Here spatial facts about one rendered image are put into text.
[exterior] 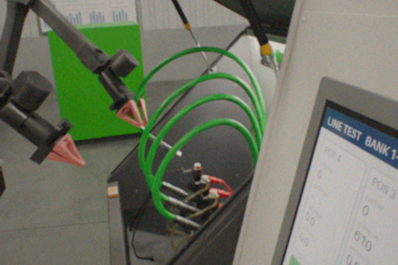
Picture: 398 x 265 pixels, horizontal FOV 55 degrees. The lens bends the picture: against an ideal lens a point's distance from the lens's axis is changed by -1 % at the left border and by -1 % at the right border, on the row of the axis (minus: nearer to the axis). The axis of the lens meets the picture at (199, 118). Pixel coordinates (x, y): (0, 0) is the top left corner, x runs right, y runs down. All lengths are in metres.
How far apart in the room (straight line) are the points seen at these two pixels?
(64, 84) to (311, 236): 3.95
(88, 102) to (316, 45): 3.91
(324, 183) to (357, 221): 0.07
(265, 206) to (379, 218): 0.26
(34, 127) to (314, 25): 0.59
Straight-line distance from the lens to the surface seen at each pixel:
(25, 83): 0.85
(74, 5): 7.52
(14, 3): 1.51
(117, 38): 4.26
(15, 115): 0.88
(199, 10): 7.49
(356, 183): 0.47
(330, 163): 0.51
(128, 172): 1.38
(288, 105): 0.62
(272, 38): 1.12
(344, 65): 0.52
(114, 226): 1.14
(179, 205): 0.91
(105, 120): 4.43
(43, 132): 0.88
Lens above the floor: 1.55
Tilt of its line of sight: 18 degrees down
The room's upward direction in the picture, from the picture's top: 3 degrees counter-clockwise
